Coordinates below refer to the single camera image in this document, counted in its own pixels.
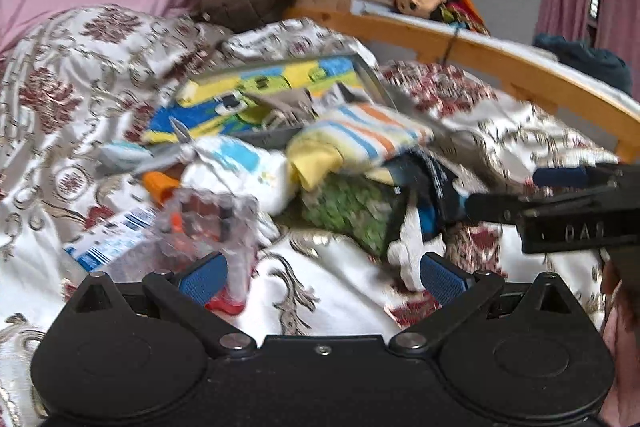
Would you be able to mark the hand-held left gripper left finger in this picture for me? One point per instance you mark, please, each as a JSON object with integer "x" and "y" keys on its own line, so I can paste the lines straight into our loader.
{"x": 205, "y": 279}

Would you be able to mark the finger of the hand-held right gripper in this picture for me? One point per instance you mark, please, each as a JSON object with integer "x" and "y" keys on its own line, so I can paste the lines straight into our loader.
{"x": 492, "y": 207}
{"x": 555, "y": 178}

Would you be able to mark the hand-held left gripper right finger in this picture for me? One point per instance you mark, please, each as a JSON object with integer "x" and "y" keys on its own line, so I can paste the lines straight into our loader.
{"x": 440, "y": 279}

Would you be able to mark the white sock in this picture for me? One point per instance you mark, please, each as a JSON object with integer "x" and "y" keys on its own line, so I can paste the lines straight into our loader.
{"x": 405, "y": 252}

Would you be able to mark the black cloth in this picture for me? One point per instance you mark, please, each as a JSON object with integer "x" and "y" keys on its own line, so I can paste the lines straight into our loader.
{"x": 430, "y": 187}

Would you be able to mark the green patterned cloth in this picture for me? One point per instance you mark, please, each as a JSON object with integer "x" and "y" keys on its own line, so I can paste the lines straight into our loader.
{"x": 350, "y": 207}

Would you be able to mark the white cloth with blue print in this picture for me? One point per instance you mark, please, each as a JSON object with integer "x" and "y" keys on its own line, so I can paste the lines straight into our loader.
{"x": 235, "y": 167}

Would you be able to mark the striped cloth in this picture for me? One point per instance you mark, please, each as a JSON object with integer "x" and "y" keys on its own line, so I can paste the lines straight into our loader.
{"x": 360, "y": 132}

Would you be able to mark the yellow cloth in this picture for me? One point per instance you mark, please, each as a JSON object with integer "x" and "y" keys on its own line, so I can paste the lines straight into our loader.
{"x": 310, "y": 164}

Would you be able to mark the cartoon print storage box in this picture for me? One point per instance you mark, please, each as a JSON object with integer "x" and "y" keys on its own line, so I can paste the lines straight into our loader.
{"x": 300, "y": 74}

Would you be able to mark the person's right hand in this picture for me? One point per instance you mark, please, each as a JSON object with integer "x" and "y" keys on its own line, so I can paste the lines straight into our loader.
{"x": 625, "y": 342}

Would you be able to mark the clear plastic bottle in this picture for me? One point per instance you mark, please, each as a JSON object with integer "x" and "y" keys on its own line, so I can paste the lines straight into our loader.
{"x": 200, "y": 217}

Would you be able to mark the orange object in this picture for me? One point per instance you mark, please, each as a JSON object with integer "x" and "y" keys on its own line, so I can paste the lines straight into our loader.
{"x": 160, "y": 187}

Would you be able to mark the blue and white packet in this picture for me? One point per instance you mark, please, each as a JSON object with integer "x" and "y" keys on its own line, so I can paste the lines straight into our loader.
{"x": 110, "y": 232}

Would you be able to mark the teal cloth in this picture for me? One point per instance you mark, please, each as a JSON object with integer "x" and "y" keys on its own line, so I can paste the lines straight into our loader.
{"x": 590, "y": 62}

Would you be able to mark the grey metal tool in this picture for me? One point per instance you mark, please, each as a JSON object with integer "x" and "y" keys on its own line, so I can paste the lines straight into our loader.
{"x": 175, "y": 147}

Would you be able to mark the light blue cloth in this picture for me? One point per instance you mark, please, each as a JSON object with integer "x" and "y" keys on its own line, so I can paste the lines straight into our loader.
{"x": 122, "y": 153}

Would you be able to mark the floral satin blanket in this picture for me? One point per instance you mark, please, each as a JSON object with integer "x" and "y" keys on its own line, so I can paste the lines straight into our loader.
{"x": 75, "y": 107}

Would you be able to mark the wooden bed frame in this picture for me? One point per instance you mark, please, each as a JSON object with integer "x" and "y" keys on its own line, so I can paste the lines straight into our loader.
{"x": 500, "y": 57}

